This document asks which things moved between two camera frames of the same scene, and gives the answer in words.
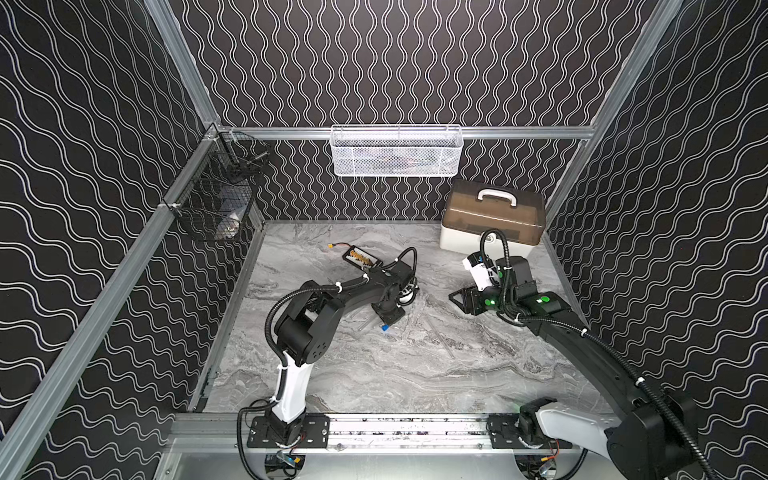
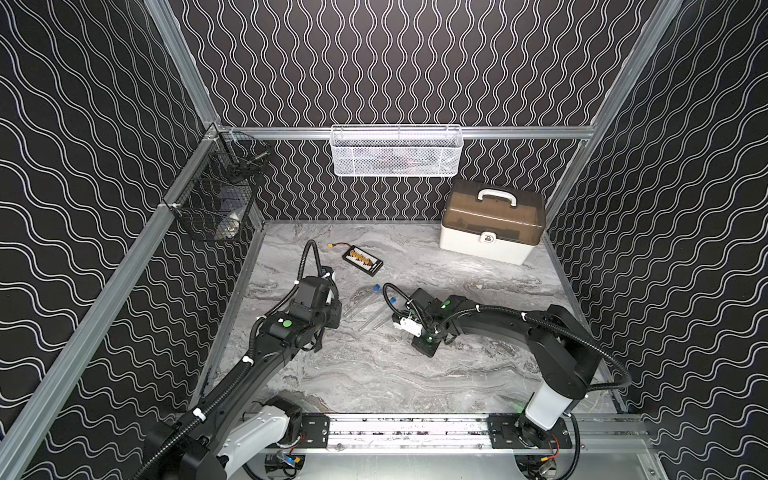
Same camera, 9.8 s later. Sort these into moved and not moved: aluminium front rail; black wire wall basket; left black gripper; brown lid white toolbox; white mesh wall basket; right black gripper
Moved: right black gripper; left black gripper
Not moved: white mesh wall basket; black wire wall basket; aluminium front rail; brown lid white toolbox
